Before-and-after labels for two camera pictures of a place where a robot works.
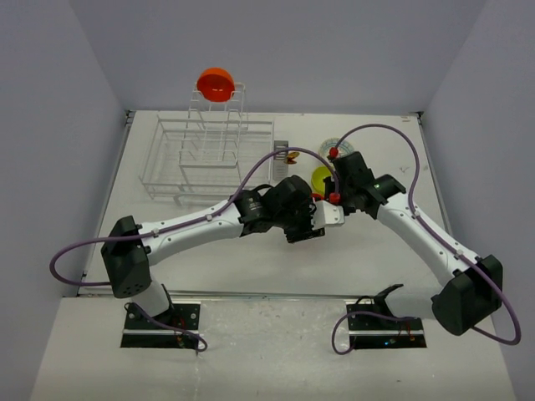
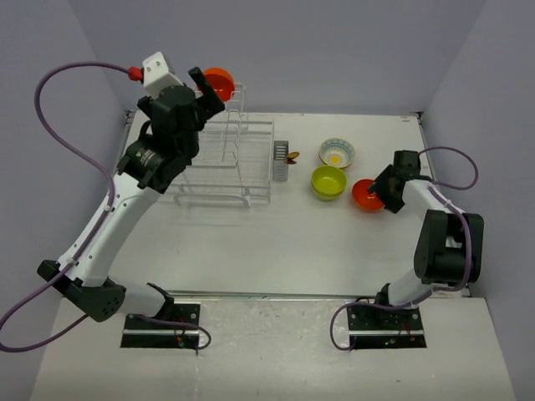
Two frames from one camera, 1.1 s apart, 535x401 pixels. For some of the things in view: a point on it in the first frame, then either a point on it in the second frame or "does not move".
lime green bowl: x=318 y=174 does not move
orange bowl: x=216 y=84 does not move
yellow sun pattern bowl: x=343 y=146 does not move
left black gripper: x=306 y=231 to x=209 y=104
